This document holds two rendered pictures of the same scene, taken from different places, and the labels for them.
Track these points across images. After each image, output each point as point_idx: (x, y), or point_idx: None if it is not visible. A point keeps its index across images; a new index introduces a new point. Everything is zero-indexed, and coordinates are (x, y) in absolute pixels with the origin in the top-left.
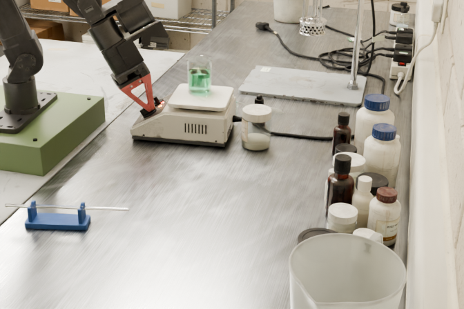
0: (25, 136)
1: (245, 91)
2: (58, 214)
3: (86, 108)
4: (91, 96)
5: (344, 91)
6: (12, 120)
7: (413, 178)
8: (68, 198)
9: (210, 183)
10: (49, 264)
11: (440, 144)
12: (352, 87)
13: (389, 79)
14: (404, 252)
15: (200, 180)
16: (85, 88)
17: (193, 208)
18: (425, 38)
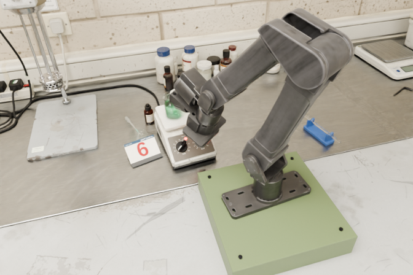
0: (292, 166)
1: (97, 142)
2: (316, 134)
3: (226, 167)
4: (203, 178)
5: (75, 104)
6: (287, 182)
7: (204, 51)
8: (298, 144)
9: (235, 110)
10: (340, 121)
11: (190, 38)
12: (70, 100)
13: (34, 97)
14: None
15: (235, 114)
16: (139, 248)
17: (260, 106)
18: (13, 64)
